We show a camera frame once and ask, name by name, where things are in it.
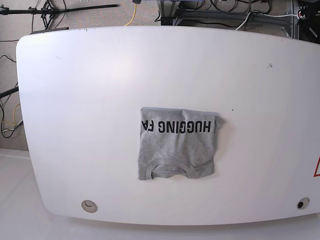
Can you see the grey T-shirt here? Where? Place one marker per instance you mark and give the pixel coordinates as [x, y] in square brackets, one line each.
[177, 142]

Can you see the left table grommet hole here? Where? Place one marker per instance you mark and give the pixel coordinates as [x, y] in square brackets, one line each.
[89, 206]

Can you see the table grommet hole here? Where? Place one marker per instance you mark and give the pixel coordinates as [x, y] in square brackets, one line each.
[303, 203]
[89, 206]

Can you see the black tripod stand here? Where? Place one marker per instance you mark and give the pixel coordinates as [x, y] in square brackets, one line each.
[52, 11]

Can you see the red warning triangle sticker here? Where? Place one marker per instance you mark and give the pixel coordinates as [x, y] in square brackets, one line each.
[317, 169]

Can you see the right table grommet hole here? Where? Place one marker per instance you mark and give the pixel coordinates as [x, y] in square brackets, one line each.
[303, 203]

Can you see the grey metal frame base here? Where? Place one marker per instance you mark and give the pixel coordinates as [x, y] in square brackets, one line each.
[173, 12]

